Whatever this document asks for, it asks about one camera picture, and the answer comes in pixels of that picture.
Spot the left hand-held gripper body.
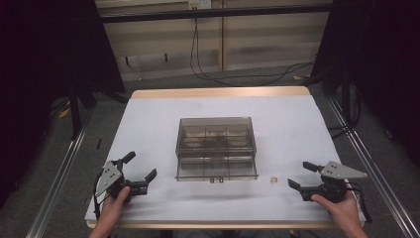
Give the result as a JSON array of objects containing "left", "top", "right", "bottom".
[{"left": 94, "top": 159, "right": 150, "bottom": 203}]

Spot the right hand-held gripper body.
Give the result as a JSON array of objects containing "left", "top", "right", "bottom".
[{"left": 299, "top": 160, "right": 368, "bottom": 204}]

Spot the smoky clear plastic drawer box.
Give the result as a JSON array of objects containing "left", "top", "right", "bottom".
[{"left": 174, "top": 116, "right": 259, "bottom": 183}]

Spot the person's right hand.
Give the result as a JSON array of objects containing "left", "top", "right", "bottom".
[{"left": 310, "top": 180, "right": 361, "bottom": 229}]

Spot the person's left hand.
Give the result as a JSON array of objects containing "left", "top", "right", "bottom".
[{"left": 98, "top": 185, "right": 133, "bottom": 232}]

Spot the white table mat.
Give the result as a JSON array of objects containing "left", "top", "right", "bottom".
[{"left": 84, "top": 94, "right": 367, "bottom": 224}]

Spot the black stand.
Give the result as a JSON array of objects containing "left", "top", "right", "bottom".
[
  {"left": 49, "top": 86, "right": 131, "bottom": 141},
  {"left": 301, "top": 65, "right": 363, "bottom": 139}
]

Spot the black curtain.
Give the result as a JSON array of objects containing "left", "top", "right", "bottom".
[
  {"left": 0, "top": 0, "right": 127, "bottom": 210},
  {"left": 310, "top": 0, "right": 420, "bottom": 168}
]

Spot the left hand-held gripper cable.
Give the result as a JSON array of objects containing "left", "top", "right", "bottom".
[{"left": 92, "top": 172, "right": 112, "bottom": 222}]

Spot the hand-held gripper cable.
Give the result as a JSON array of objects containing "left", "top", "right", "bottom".
[
  {"left": 92, "top": 172, "right": 112, "bottom": 222},
  {"left": 345, "top": 180, "right": 373, "bottom": 224}
]

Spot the right hand-held gripper cable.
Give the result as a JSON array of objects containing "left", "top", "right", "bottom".
[{"left": 345, "top": 180, "right": 373, "bottom": 224}]

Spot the metal floor rail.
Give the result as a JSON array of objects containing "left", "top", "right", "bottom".
[
  {"left": 25, "top": 113, "right": 93, "bottom": 238},
  {"left": 326, "top": 95, "right": 420, "bottom": 238}
]

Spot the black cable on floor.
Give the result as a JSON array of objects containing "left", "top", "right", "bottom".
[{"left": 188, "top": 17, "right": 316, "bottom": 87}]

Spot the wall power socket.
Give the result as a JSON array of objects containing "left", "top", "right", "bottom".
[{"left": 187, "top": 0, "right": 212, "bottom": 10}]

